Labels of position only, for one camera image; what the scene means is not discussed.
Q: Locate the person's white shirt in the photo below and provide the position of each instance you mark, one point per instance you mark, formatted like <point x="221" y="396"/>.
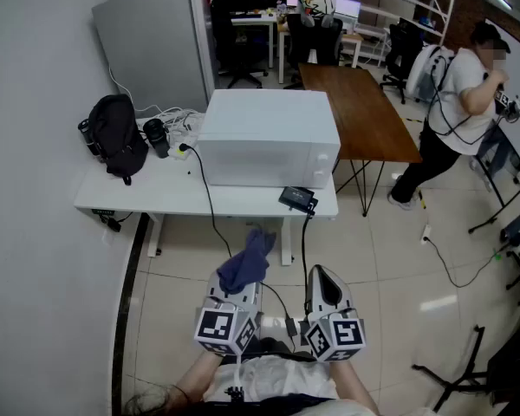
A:
<point x="277" y="377"/>

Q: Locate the small lit monitor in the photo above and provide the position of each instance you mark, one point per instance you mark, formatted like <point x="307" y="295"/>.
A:
<point x="349" y="9"/>

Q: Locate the person's right forearm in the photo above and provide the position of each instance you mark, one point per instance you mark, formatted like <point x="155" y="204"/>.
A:
<point x="351" y="384"/>

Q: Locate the black bulky equipment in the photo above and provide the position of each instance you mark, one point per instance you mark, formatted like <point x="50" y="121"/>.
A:
<point x="515" y="362"/>

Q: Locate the black office chair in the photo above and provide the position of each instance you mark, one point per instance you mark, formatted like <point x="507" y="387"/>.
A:
<point x="314" y="37"/>
<point x="401" y="50"/>
<point x="238" y="41"/>

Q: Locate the person's dark trousers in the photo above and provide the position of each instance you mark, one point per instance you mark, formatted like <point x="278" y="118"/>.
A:
<point x="273" y="347"/>

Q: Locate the grey partition panel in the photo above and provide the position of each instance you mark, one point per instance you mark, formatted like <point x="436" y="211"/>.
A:
<point x="151" y="46"/>

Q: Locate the white standing desk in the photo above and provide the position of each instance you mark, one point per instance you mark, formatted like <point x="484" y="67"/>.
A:
<point x="156" y="193"/>

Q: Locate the black thermos bottle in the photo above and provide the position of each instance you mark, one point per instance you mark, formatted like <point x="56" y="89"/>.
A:
<point x="157" y="137"/>

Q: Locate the dark blue cloth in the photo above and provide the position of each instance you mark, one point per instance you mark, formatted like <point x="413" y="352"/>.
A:
<point x="247" y="262"/>

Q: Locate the brown wooden table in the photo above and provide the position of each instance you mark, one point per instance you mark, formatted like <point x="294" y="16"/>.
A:
<point x="364" y="115"/>

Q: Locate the black backpack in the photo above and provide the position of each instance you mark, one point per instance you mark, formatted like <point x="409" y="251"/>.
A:
<point x="117" y="137"/>

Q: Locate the white floor power strip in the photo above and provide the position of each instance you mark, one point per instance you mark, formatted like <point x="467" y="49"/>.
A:
<point x="426" y="234"/>

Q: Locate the wood-topped white office desk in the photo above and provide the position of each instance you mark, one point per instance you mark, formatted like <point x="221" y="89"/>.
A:
<point x="351" y="38"/>

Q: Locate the small green object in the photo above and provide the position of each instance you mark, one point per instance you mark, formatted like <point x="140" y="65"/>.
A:
<point x="497" y="257"/>

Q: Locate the flat black device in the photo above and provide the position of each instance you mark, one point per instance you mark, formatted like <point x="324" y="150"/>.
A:
<point x="295" y="196"/>

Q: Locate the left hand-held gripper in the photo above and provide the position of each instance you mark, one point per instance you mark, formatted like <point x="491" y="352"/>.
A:
<point x="216" y="325"/>

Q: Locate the white microwave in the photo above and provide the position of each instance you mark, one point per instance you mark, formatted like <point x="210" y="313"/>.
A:
<point x="264" y="124"/>

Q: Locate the person's left forearm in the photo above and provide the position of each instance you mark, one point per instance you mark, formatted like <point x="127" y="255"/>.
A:
<point x="197" y="373"/>

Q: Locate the black tripod stand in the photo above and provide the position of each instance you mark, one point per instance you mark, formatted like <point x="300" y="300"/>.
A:
<point x="450" y="384"/>

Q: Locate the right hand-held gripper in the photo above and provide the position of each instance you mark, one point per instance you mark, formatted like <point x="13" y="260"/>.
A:
<point x="344" y="334"/>

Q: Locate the black desk control panel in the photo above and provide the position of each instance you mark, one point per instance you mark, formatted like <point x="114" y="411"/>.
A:
<point x="102" y="211"/>

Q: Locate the black power adapter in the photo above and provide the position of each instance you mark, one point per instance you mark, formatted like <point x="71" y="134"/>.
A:
<point x="292" y="326"/>

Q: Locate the patterned plush cushion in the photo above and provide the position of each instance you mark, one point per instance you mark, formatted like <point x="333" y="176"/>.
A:
<point x="316" y="7"/>

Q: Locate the small black adapter box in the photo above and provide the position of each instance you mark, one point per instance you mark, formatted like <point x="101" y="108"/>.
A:
<point x="114" y="225"/>

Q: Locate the white metal shelving rack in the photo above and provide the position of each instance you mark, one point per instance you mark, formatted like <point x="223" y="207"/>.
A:
<point x="416" y="0"/>

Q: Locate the small black flask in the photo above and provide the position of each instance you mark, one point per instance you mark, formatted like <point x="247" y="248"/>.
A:
<point x="88" y="134"/>

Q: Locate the black chest camera mount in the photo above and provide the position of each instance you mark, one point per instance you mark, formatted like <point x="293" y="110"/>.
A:
<point x="236" y="394"/>

